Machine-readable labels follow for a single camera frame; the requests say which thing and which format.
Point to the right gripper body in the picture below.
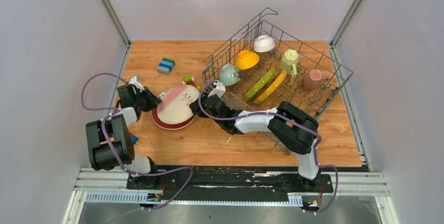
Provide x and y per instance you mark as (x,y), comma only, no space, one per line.
(199,111)

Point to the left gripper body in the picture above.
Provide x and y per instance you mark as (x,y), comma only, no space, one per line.
(141,100)

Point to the red teal flower plate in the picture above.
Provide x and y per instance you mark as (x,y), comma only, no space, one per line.
(167,126)

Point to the pink white leaf plate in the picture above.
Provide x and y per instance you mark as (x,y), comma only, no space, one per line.
(175,106)

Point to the pale green bowl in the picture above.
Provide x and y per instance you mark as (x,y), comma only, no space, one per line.
(229,74)

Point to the yellow bowl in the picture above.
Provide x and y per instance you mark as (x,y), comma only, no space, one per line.
(246,59)

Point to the grey wire dish rack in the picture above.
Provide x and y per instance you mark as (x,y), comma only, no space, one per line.
(312,56)

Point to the green polka dot plate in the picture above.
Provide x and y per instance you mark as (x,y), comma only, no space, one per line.
(260,84)

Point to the yellow polka dot plate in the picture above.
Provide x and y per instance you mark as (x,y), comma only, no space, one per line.
(271,88)

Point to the white bowl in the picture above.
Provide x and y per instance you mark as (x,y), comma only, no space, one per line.
(263,43)

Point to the pale yellow mug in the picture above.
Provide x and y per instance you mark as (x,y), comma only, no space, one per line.
(289,62)

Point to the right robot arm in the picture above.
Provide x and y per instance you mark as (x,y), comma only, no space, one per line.
(291,126)

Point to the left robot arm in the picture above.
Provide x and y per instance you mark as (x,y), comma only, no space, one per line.
(109,142)

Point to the red green toy bricks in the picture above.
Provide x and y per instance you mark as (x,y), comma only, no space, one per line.
(189,80)

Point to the green blue toy block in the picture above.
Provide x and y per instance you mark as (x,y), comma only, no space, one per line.
(166,66)

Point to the blue toy brick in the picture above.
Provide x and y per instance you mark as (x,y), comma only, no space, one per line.
(134,138)

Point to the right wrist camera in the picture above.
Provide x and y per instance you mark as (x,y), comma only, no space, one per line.
(217,89)

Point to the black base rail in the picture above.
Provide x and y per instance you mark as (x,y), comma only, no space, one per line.
(231,183)

